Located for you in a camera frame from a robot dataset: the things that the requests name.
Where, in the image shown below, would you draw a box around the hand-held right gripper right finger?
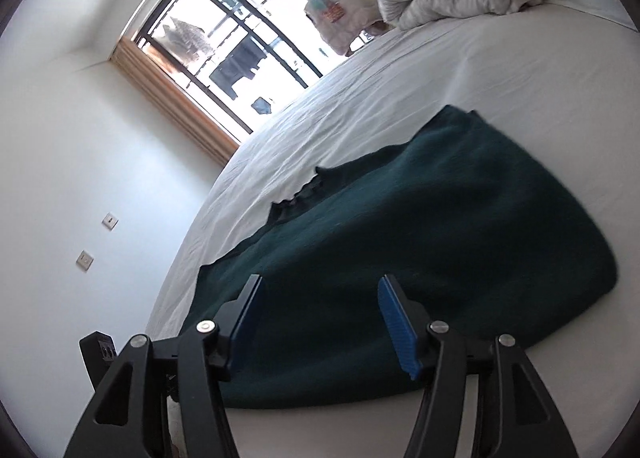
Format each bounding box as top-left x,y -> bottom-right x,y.
377,274 -> 581,458

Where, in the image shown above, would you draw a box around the patterned hanging cloth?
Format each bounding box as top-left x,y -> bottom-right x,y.
160,15 -> 216,61

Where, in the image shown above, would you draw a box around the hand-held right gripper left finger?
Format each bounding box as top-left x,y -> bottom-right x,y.
62,274 -> 265,458

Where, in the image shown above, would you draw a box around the dark green knit sweater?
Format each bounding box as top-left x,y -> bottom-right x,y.
180,104 -> 618,411

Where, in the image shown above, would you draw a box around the dark hanging pants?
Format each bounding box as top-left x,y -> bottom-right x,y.
210,38 -> 266,99

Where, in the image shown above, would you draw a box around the white bed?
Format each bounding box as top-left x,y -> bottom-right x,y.
145,0 -> 640,458

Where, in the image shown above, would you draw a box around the white bag with orange print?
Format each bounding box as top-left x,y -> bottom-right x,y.
305,0 -> 381,56

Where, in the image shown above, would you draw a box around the wooden window frame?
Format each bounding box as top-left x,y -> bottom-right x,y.
111,35 -> 241,166

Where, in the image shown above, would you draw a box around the black barred window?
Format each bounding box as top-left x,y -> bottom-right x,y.
132,0 -> 351,134

